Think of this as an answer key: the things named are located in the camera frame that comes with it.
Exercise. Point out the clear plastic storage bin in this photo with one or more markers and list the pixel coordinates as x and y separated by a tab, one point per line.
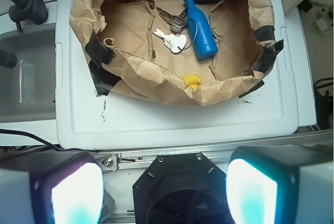
28	89

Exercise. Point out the brown paper bag bin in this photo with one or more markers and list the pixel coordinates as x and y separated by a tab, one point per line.
126	57

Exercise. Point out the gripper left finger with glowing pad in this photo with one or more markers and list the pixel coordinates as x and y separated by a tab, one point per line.
51	187

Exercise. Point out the blue plastic bottle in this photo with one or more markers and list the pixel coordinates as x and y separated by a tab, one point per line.
200	32

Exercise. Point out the white key tag key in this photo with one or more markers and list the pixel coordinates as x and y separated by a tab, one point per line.
171	41

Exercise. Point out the white plastic lid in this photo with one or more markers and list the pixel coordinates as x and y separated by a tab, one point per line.
87	121

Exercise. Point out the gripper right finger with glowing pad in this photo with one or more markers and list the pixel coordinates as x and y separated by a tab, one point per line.
281	184

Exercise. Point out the aluminium extrusion rail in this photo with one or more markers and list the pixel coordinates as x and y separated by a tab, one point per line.
110	161

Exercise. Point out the silver key bunch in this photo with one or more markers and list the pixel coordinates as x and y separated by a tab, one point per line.
177	22

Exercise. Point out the yellow rubber duck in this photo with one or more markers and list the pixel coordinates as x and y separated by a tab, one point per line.
192	81

